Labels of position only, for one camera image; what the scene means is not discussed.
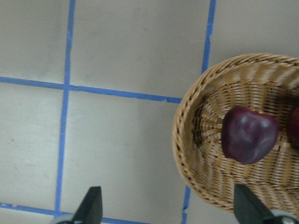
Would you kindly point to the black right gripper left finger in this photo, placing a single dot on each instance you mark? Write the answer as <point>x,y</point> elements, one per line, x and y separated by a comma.
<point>90,210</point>

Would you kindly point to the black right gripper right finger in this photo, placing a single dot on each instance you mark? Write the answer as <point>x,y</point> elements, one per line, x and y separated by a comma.
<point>248,208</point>

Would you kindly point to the dark red apple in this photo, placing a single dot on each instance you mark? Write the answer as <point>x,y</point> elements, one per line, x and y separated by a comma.
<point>248,136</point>

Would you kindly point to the red yellow apple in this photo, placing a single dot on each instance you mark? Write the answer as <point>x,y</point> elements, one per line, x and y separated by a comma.
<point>292,126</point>

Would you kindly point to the oval wicker basket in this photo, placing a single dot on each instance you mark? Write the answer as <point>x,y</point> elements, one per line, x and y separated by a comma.
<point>263,82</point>

